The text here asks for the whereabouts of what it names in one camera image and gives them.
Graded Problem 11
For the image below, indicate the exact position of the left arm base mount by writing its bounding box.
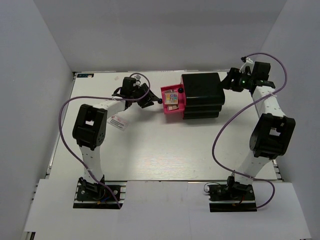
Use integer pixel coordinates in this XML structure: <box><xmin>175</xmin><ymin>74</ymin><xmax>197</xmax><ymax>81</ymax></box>
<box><xmin>73</xmin><ymin>177</ymin><xmax>127</xmax><ymax>210</ymax></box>

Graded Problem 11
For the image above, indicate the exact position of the blue label sticker left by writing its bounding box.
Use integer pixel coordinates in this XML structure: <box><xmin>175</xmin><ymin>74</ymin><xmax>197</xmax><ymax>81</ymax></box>
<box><xmin>76</xmin><ymin>73</ymin><xmax>94</xmax><ymax>78</ymax></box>

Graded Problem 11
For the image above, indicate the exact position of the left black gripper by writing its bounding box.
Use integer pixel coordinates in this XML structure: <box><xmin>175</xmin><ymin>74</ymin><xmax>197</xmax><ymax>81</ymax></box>
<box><xmin>131</xmin><ymin>82</ymin><xmax>160</xmax><ymax>109</ymax></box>

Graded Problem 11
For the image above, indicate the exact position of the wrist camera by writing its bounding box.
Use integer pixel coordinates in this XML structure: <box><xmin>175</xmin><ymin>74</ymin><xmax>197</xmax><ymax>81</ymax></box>
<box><xmin>239</xmin><ymin>56</ymin><xmax>255</xmax><ymax>75</ymax></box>
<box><xmin>130</xmin><ymin>73</ymin><xmax>141</xmax><ymax>87</ymax></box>

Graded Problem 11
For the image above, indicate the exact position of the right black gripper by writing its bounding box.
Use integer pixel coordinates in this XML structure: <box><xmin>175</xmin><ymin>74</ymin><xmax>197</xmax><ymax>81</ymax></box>
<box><xmin>217</xmin><ymin>67</ymin><xmax>254</xmax><ymax>92</ymax></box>

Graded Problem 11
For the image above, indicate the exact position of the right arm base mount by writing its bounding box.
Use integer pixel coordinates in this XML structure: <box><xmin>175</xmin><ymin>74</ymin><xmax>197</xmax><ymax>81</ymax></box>
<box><xmin>203</xmin><ymin>176</ymin><xmax>257</xmax><ymax>213</ymax></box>

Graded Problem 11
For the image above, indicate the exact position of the black drawer organizer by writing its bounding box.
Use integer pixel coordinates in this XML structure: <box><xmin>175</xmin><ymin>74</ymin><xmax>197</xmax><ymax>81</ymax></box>
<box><xmin>181</xmin><ymin>72</ymin><xmax>225</xmax><ymax>120</ymax></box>

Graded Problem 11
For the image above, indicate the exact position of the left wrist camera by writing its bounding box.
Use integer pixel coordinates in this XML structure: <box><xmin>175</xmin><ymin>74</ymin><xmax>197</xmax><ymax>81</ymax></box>
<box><xmin>130</xmin><ymin>73</ymin><xmax>141</xmax><ymax>87</ymax></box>

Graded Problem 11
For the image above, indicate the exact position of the pink nude eyeshadow palette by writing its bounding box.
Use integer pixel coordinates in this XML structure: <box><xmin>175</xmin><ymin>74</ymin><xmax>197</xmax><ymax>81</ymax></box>
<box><xmin>167</xmin><ymin>104</ymin><xmax>179</xmax><ymax>111</ymax></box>

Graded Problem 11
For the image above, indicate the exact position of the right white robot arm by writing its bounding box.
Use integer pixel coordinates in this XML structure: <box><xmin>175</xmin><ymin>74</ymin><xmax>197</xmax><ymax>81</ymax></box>
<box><xmin>221</xmin><ymin>57</ymin><xmax>296</xmax><ymax>200</ymax></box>

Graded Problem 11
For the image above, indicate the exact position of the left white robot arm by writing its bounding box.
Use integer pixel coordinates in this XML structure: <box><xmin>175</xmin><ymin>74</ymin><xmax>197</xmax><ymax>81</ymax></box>
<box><xmin>72</xmin><ymin>76</ymin><xmax>163</xmax><ymax>200</ymax></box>

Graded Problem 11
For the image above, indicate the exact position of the clear labelled makeup case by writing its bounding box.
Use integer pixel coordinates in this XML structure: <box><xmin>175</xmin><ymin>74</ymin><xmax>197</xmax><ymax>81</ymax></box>
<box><xmin>107</xmin><ymin>114</ymin><xmax>129</xmax><ymax>131</ymax></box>

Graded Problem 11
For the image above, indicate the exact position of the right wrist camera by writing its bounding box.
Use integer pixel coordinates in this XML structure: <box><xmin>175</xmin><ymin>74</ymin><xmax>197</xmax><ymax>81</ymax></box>
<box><xmin>239</xmin><ymin>56</ymin><xmax>255</xmax><ymax>75</ymax></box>

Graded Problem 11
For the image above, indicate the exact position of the colourful eyeshadow palette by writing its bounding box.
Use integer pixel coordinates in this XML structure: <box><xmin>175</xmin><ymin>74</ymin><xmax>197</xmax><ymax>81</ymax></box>
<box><xmin>164</xmin><ymin>92</ymin><xmax>179</xmax><ymax>105</ymax></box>

